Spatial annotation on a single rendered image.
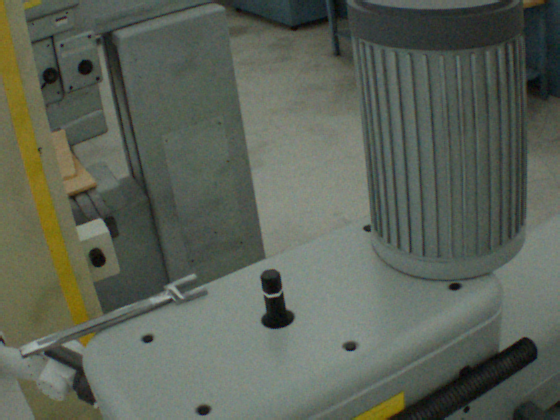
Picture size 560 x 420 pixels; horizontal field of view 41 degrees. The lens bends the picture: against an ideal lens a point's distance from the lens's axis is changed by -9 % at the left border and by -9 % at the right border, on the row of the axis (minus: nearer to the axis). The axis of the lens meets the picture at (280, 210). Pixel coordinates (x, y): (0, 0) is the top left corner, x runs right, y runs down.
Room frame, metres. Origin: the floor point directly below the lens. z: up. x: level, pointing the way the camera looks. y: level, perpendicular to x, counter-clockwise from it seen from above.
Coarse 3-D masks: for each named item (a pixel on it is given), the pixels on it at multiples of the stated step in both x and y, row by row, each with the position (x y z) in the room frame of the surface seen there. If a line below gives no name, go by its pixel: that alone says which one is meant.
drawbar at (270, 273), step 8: (264, 272) 0.71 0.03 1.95; (272, 272) 0.71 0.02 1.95; (264, 280) 0.70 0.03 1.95; (272, 280) 0.70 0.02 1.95; (280, 280) 0.70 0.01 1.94; (264, 288) 0.70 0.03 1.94; (272, 288) 0.70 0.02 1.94; (280, 288) 0.70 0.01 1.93; (264, 296) 0.70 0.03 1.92; (280, 296) 0.70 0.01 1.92; (272, 304) 0.70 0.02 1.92; (280, 304) 0.70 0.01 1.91; (272, 312) 0.70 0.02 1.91; (280, 312) 0.70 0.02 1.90; (272, 320) 0.70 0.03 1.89; (280, 320) 0.70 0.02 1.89; (272, 328) 0.70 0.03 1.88
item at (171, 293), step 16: (176, 288) 0.79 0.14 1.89; (144, 304) 0.76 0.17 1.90; (160, 304) 0.76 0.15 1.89; (176, 304) 0.76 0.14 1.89; (96, 320) 0.74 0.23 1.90; (112, 320) 0.73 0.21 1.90; (48, 336) 0.72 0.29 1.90; (64, 336) 0.71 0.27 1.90; (80, 336) 0.72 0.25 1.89; (32, 352) 0.69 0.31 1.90
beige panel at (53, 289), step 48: (0, 0) 2.26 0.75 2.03; (0, 48) 2.25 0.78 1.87; (0, 96) 2.23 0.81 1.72; (0, 144) 2.22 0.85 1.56; (48, 144) 2.29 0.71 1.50; (0, 192) 2.20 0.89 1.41; (48, 192) 2.26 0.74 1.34; (0, 240) 2.17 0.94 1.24; (48, 240) 2.24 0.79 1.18; (0, 288) 2.15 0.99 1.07; (48, 288) 2.22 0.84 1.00
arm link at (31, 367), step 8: (64, 344) 1.19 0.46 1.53; (72, 344) 1.19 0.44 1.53; (80, 344) 1.20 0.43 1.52; (80, 352) 1.18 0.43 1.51; (24, 360) 1.18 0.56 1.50; (32, 360) 1.19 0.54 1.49; (40, 360) 1.20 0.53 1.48; (48, 360) 1.21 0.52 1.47; (24, 368) 1.17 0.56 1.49; (32, 368) 1.18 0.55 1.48; (40, 368) 1.19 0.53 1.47; (24, 376) 1.17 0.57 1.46; (32, 376) 1.17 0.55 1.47
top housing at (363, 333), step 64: (320, 256) 0.82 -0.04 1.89; (128, 320) 0.74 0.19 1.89; (192, 320) 0.72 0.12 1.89; (256, 320) 0.71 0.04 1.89; (320, 320) 0.69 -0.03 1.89; (384, 320) 0.67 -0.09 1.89; (448, 320) 0.66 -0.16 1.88; (128, 384) 0.62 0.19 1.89; (192, 384) 0.61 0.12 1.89; (256, 384) 0.60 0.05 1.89; (320, 384) 0.59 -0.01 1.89; (384, 384) 0.61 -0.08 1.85
